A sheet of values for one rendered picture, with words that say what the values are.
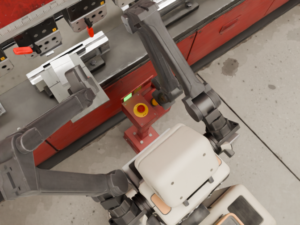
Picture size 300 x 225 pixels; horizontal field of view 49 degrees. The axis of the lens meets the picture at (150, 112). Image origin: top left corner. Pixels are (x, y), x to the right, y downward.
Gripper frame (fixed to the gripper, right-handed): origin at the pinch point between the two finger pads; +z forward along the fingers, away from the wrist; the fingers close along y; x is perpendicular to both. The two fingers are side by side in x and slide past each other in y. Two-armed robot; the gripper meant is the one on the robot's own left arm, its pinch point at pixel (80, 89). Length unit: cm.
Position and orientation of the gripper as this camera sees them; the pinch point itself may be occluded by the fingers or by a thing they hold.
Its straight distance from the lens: 132.7
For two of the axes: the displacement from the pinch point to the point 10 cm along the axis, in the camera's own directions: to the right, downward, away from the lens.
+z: -3.3, -1.4, 9.3
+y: -8.1, 5.5, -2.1
